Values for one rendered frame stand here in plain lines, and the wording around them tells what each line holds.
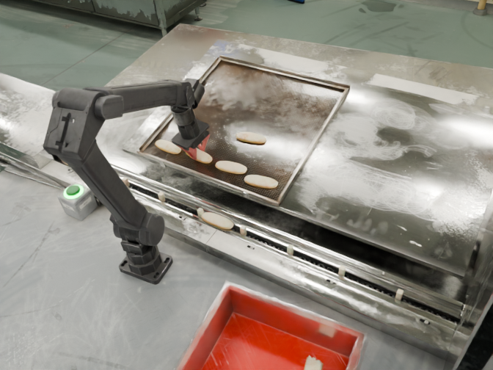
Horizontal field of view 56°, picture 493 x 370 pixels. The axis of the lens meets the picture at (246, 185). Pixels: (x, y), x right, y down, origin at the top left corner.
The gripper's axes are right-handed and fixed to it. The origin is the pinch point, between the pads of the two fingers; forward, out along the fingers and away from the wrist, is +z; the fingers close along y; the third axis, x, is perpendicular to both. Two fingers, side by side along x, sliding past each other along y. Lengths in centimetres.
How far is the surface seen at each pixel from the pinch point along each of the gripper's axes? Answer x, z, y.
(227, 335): 42, 1, 38
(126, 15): -237, 103, -145
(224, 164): 9.8, 0.3, -0.9
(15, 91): -101, 11, 6
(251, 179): 20.1, 0.3, -0.1
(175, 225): 10.9, 0.7, 22.6
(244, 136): 8.5, 0.3, -12.5
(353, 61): 7, 24, -85
